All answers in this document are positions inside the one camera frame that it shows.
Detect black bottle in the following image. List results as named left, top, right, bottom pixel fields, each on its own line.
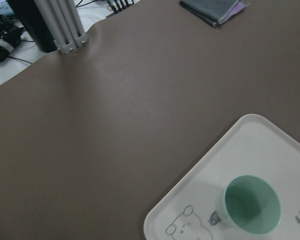
left=7, top=0, right=57, bottom=53

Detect cream rabbit tray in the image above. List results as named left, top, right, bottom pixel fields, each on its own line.
left=143, top=114, right=300, bottom=240

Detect green cup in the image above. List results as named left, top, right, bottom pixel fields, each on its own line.
left=215, top=175, right=282, bottom=236

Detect grey folded cloth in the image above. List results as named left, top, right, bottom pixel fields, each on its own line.
left=179, top=0, right=248, bottom=27

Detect aluminium frame post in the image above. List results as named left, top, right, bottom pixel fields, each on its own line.
left=35, top=0, right=89, bottom=54

